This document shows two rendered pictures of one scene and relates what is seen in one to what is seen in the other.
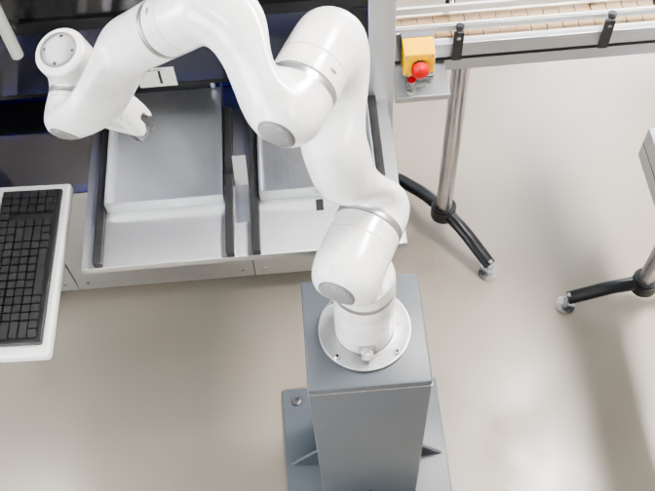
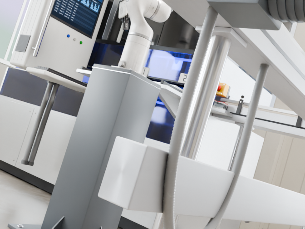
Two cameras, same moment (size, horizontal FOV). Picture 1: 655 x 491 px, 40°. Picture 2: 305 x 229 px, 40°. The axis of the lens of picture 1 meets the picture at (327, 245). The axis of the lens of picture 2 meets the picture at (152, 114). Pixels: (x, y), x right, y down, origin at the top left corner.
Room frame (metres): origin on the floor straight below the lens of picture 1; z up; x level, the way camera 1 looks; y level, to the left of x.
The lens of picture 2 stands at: (-0.70, -1.43, 0.55)
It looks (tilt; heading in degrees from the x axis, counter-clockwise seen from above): 5 degrees up; 38
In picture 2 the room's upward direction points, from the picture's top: 17 degrees clockwise
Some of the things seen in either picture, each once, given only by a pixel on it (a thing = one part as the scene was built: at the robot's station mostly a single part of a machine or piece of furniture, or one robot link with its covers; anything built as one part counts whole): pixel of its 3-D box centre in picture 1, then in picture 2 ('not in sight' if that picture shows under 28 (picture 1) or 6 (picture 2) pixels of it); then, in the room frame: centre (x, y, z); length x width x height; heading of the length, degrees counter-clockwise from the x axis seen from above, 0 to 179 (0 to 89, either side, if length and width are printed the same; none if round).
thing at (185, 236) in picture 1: (242, 168); (142, 89); (1.23, 0.18, 0.87); 0.70 x 0.48 x 0.02; 90
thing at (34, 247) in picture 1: (20, 263); (65, 77); (1.05, 0.69, 0.82); 0.40 x 0.14 x 0.02; 178
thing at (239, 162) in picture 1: (241, 188); not in sight; (1.14, 0.18, 0.91); 0.14 x 0.03 x 0.06; 1
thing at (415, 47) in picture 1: (417, 54); (221, 89); (1.42, -0.24, 1.00); 0.08 x 0.07 x 0.07; 0
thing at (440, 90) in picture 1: (419, 76); (220, 112); (1.46, -0.25, 0.87); 0.14 x 0.13 x 0.02; 0
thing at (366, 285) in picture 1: (356, 269); (140, 14); (0.77, -0.05, 1.16); 0.19 x 0.12 x 0.24; 153
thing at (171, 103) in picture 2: not in sight; (170, 108); (1.22, -0.07, 0.80); 0.34 x 0.03 x 0.13; 0
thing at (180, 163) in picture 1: (166, 142); not in sight; (1.30, 0.35, 0.90); 0.34 x 0.26 x 0.04; 0
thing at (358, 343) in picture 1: (364, 309); (133, 57); (0.80, -0.06, 0.95); 0.19 x 0.19 x 0.18
